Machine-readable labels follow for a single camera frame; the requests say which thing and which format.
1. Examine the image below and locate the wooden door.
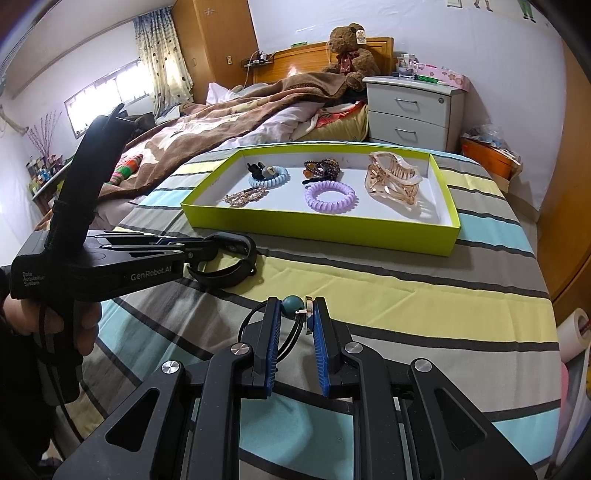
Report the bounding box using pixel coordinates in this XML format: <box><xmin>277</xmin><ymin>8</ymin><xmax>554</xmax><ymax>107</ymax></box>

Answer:
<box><xmin>537</xmin><ymin>46</ymin><xmax>590</xmax><ymax>324</ymax></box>

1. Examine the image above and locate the red green striped cushion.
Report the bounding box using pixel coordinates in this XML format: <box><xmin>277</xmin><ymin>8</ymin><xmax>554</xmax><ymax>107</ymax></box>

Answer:
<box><xmin>109</xmin><ymin>154</ymin><xmax>143</xmax><ymax>186</ymax></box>

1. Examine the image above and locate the gold rhinestone hair clip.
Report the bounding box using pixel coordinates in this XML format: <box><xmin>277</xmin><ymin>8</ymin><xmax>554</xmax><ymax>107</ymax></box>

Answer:
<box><xmin>223</xmin><ymin>187</ymin><xmax>269</xmax><ymax>208</ymax></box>

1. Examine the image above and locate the light blue spiral hair tie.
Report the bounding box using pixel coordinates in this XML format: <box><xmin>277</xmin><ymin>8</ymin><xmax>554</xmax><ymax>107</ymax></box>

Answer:
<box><xmin>245</xmin><ymin>161</ymin><xmax>292</xmax><ymax>189</ymax></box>

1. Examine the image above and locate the wooden wardrobe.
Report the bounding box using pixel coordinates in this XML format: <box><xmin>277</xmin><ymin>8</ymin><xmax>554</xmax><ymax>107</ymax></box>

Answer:
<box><xmin>171</xmin><ymin>0</ymin><xmax>259</xmax><ymax>104</ymax></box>

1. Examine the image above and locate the brown fleece blanket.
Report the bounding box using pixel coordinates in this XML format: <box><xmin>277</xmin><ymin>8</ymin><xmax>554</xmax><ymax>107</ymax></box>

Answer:
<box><xmin>36</xmin><ymin>71</ymin><xmax>366</xmax><ymax>232</ymax></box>

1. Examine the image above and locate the striped bed sheet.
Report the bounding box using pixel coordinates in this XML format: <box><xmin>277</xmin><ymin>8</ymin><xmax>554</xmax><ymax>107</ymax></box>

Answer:
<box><xmin>67</xmin><ymin>151</ymin><xmax>561</xmax><ymax>479</ymax></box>

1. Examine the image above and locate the cluttered side shelf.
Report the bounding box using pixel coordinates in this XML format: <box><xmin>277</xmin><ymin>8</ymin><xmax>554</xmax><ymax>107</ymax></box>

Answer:
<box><xmin>27</xmin><ymin>155</ymin><xmax>72</xmax><ymax>215</ymax></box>

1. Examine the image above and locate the black wristband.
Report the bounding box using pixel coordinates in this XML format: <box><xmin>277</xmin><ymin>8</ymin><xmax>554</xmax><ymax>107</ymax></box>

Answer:
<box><xmin>184</xmin><ymin>232</ymin><xmax>257</xmax><ymax>291</ymax></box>

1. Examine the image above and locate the orange storage bin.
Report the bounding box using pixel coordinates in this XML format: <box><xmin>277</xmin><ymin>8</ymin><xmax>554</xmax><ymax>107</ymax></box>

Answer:
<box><xmin>460</xmin><ymin>137</ymin><xmax>523</xmax><ymax>180</ymax></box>

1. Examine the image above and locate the wooden headboard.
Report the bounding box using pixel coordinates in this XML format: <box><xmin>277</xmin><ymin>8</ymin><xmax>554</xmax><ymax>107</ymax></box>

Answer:
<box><xmin>249</xmin><ymin>37</ymin><xmax>394</xmax><ymax>84</ymax></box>

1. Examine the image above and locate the patterned window curtain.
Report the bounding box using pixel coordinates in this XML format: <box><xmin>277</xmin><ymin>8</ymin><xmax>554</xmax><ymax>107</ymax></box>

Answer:
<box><xmin>133</xmin><ymin>7</ymin><xmax>193</xmax><ymax>116</ymax></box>

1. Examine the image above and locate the person's left hand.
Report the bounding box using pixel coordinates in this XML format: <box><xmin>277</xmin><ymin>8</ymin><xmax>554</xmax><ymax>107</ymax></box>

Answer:
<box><xmin>2</xmin><ymin>295</ymin><xmax>102</xmax><ymax>356</ymax></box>

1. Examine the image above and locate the green shallow cardboard box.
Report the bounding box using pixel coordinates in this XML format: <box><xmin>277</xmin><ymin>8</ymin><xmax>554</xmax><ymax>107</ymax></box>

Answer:
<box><xmin>181</xmin><ymin>142</ymin><xmax>461</xmax><ymax>257</ymax></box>

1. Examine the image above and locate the pink floral box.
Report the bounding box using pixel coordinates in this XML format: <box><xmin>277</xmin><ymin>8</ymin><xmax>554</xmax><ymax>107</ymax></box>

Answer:
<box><xmin>415</xmin><ymin>63</ymin><xmax>471</xmax><ymax>92</ymax></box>

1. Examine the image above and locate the brown beaded bracelet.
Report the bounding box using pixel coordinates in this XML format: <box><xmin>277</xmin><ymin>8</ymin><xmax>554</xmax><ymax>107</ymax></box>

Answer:
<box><xmin>302</xmin><ymin>158</ymin><xmax>344</xmax><ymax>185</ymax></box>

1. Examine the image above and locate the white pillow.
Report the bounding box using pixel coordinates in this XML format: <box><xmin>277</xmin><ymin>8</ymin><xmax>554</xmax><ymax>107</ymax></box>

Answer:
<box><xmin>205</xmin><ymin>82</ymin><xmax>260</xmax><ymax>105</ymax></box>

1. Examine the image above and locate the white paper roll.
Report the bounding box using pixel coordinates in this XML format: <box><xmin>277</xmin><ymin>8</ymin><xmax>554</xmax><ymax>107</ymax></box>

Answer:
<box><xmin>557</xmin><ymin>308</ymin><xmax>590</xmax><ymax>364</ymax></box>

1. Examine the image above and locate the purple spiral hair tie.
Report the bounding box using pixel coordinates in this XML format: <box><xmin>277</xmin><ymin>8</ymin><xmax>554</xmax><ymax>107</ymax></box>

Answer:
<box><xmin>303</xmin><ymin>180</ymin><xmax>358</xmax><ymax>214</ymax></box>

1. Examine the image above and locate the brown teddy bear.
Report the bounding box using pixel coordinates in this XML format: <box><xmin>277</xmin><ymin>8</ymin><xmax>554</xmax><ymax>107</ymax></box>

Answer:
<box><xmin>322</xmin><ymin>23</ymin><xmax>381</xmax><ymax>91</ymax></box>

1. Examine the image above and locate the black elastic with teal bead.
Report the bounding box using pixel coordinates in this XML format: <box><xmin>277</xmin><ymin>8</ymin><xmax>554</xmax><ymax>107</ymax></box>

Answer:
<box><xmin>238</xmin><ymin>295</ymin><xmax>308</xmax><ymax>362</ymax></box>

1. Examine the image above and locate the pearlescent large hair claw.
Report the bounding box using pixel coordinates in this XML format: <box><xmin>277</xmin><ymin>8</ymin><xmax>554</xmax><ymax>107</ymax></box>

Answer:
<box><xmin>365</xmin><ymin>151</ymin><xmax>423</xmax><ymax>206</ymax></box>

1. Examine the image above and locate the grey bedside drawer cabinet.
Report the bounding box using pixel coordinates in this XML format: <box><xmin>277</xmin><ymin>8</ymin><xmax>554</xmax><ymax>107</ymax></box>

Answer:
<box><xmin>363</xmin><ymin>76</ymin><xmax>466</xmax><ymax>152</ymax></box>

